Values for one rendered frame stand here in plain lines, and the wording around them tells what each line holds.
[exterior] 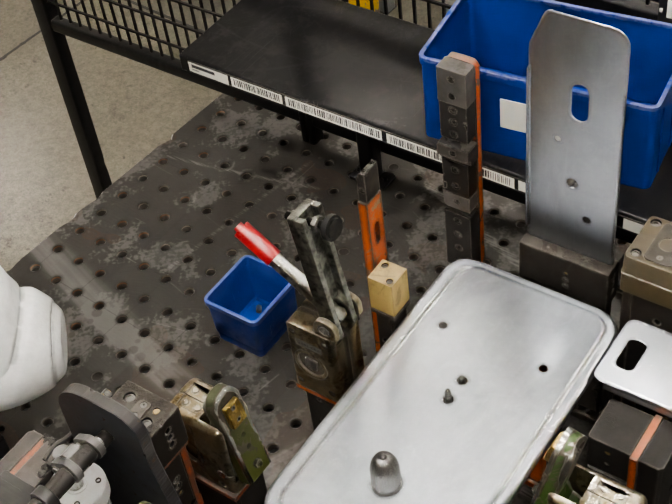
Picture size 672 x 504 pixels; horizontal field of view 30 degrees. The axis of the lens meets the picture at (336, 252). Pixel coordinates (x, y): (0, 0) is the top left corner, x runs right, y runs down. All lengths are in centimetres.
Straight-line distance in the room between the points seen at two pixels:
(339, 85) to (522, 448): 63
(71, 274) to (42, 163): 136
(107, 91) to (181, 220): 152
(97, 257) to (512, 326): 83
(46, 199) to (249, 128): 115
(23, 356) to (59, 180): 174
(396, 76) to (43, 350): 60
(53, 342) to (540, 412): 62
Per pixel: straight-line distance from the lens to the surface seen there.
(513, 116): 157
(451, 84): 150
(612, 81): 135
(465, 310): 148
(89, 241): 209
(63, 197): 327
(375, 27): 185
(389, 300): 144
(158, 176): 217
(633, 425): 141
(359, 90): 174
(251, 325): 178
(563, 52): 135
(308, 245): 131
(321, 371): 146
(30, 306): 163
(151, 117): 343
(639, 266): 146
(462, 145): 156
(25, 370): 162
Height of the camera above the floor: 211
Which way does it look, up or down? 46 degrees down
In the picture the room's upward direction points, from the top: 8 degrees counter-clockwise
